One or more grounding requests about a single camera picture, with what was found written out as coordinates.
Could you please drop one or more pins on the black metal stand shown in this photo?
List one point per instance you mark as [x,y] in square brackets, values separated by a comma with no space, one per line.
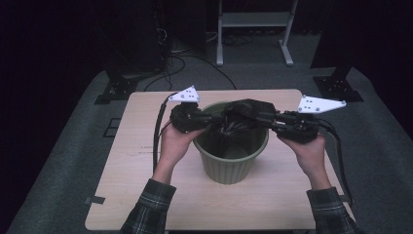
[120,87]
[337,86]

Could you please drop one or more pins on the black plastic trash bag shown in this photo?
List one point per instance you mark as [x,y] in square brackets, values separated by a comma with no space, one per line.
[250,112]

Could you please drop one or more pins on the person's left hand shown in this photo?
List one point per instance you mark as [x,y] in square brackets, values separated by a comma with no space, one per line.
[175,143]

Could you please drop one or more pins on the person's right hand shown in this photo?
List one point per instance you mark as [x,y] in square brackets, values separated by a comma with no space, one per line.
[308,154]

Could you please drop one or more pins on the white metal desk frame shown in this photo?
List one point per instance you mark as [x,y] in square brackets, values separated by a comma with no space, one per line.
[255,19]

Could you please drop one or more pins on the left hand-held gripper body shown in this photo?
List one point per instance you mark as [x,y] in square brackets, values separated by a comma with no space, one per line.
[186,117]

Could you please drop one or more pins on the green plastic trash bin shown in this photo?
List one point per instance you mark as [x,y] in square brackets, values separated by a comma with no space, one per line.
[232,165]

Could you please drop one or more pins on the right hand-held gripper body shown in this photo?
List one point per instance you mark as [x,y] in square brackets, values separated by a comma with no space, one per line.
[302,128]

